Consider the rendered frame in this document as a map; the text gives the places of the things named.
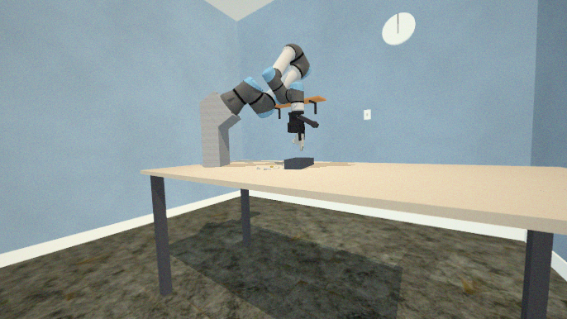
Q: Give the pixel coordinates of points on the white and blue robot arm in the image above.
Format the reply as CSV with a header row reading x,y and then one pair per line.
x,y
248,91

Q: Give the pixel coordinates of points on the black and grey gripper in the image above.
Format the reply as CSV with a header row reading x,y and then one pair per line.
x,y
297,126

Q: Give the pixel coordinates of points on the dark grey rack of bins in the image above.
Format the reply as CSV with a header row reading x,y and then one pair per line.
x,y
298,163

